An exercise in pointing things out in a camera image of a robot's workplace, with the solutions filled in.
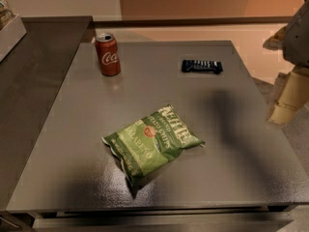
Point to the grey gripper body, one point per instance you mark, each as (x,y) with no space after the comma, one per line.
(298,39)

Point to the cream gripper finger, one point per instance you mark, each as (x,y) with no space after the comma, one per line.
(275,42)
(289,94)

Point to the dark blue RXBAR wrapper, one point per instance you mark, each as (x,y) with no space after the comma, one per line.
(201,66)

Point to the green jalapeno chip bag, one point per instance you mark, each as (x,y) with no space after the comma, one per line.
(151,142)

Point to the red Coca-Cola can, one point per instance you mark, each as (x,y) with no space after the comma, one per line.
(107,51)

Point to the dark side counter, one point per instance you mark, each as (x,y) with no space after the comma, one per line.
(30,78)

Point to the white box with snacks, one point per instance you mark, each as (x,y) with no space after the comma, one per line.
(12,29)

